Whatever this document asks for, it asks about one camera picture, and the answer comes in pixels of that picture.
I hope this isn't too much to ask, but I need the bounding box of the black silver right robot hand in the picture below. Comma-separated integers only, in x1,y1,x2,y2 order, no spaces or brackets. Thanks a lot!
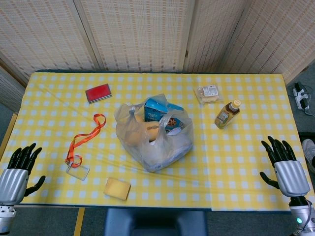
259,136,311,198

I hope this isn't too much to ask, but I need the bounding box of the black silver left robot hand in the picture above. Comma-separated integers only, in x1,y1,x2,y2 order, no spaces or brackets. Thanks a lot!
0,143,46,206

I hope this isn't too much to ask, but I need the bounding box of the transparent plastic bag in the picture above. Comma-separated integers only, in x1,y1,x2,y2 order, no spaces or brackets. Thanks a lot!
115,94,195,173

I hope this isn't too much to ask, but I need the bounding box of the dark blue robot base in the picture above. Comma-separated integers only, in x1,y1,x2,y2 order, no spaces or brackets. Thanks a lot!
103,208,209,236

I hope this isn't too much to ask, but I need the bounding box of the grey sneaker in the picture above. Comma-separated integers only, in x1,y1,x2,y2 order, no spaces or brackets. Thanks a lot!
302,139,315,174

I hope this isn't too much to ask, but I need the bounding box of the yellow white checked tablecloth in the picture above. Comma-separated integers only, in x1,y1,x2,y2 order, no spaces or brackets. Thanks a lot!
0,71,312,212

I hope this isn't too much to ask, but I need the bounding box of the clear badge holder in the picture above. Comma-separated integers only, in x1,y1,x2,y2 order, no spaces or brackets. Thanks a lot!
65,155,90,181

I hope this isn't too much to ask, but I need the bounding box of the white power strip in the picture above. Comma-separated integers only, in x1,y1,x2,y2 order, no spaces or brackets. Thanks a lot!
292,83,311,111

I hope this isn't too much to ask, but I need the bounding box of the yellow cap tea bottle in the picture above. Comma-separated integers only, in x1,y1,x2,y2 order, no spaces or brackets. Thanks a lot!
214,99,241,130

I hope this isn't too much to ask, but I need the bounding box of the yellow sponge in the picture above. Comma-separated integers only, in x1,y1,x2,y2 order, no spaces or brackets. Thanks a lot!
103,177,131,201

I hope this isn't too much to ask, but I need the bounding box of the wrapped bread snack pack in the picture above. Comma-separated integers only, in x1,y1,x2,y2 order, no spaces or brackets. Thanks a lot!
193,84,224,106

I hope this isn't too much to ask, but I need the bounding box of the red card case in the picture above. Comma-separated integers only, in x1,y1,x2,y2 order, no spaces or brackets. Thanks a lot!
85,83,113,104

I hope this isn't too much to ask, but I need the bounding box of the cookie print box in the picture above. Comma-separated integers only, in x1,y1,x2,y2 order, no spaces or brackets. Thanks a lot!
159,115,186,133

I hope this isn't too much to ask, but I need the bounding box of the yellow orange snack pouch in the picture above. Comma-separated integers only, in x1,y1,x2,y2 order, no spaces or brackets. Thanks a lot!
125,114,164,146

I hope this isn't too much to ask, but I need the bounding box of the blue carton box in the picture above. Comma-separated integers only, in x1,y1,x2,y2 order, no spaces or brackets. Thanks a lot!
144,97,184,123

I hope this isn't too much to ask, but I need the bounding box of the woven bamboo folding screen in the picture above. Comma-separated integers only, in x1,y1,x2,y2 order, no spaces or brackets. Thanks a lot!
0,0,315,86

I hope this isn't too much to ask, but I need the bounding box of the orange lanyard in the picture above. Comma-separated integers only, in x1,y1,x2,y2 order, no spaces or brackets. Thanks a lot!
64,114,107,165

